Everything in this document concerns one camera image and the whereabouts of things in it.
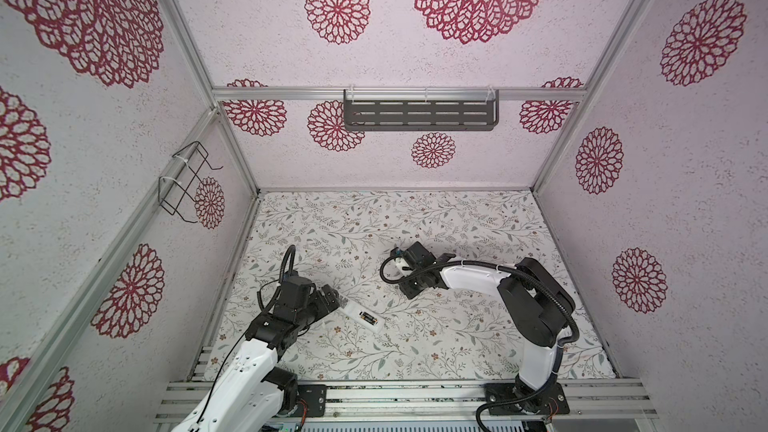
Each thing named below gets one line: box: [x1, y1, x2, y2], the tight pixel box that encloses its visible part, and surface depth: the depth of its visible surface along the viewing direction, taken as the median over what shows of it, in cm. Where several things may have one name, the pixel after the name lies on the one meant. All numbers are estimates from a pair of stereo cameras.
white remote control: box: [339, 304, 386, 334], surface depth 88 cm
